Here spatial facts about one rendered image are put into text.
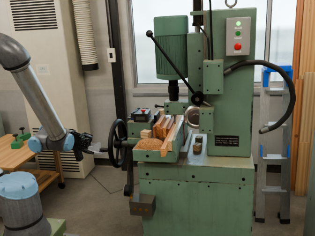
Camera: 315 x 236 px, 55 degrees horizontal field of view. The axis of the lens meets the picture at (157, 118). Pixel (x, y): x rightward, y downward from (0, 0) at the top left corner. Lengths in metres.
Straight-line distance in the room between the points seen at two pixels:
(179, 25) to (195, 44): 0.12
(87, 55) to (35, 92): 1.55
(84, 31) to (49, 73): 0.50
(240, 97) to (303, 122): 1.30
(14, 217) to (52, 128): 0.45
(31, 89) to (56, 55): 1.54
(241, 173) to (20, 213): 0.97
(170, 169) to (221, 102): 0.41
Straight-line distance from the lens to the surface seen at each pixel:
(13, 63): 1.35
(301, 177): 2.86
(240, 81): 1.50
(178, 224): 1.72
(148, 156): 1.47
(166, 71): 1.54
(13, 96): 3.66
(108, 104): 3.15
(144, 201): 1.60
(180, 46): 1.53
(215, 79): 1.41
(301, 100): 2.74
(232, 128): 1.56
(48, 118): 1.52
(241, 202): 1.62
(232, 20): 1.41
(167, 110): 1.63
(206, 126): 1.46
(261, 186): 2.43
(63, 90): 2.97
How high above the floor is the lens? 1.48
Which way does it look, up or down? 17 degrees down
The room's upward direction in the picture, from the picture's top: 3 degrees counter-clockwise
